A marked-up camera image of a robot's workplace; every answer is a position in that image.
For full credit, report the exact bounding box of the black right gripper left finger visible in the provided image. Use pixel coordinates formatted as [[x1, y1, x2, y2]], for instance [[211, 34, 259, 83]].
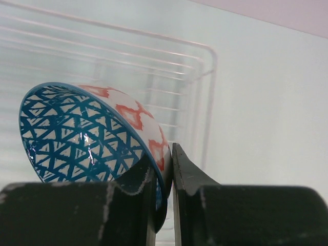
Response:
[[1, 156, 156, 245]]

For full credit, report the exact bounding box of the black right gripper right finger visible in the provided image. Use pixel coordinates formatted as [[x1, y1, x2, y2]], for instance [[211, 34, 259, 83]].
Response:
[[172, 143, 327, 245]]

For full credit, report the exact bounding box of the blue triangle pattern bowl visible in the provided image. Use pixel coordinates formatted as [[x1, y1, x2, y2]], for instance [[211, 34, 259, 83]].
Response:
[[18, 82, 172, 230]]

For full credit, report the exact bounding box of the white wire dish rack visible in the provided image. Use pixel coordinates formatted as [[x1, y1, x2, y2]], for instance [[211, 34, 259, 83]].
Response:
[[0, 0, 218, 246]]

